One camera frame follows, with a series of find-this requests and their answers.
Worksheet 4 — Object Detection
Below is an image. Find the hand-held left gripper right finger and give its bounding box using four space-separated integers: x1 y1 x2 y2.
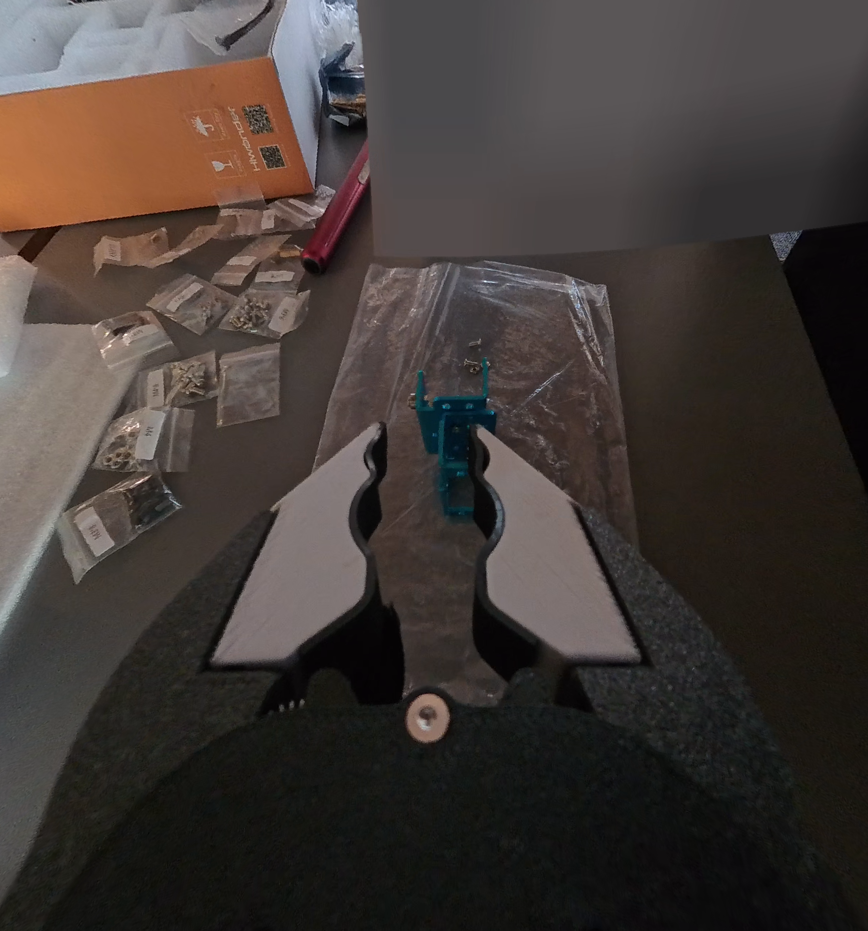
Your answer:
472 428 642 664

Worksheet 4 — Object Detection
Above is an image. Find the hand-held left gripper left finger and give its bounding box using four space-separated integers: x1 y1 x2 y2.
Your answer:
208 425 385 670

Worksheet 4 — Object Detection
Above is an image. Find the blue metal bracket assembly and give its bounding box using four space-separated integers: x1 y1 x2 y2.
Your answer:
412 356 497 522

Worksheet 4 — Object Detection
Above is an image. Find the clear plastic bag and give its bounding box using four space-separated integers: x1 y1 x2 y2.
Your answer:
316 262 628 703

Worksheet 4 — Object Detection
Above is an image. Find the group of small hardware bags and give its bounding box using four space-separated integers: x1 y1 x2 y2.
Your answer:
56 185 336 584

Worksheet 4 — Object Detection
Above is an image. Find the white foam sheet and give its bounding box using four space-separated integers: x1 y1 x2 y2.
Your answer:
0 323 145 703

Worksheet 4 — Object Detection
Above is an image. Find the slim dark red screwdriver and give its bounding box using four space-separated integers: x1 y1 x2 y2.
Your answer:
300 138 371 274

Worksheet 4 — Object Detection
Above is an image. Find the orange cardboard box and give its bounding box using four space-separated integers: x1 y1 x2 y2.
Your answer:
0 0 323 234

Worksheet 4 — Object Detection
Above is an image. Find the clear bag of blue parts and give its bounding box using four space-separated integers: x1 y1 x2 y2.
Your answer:
320 40 368 129

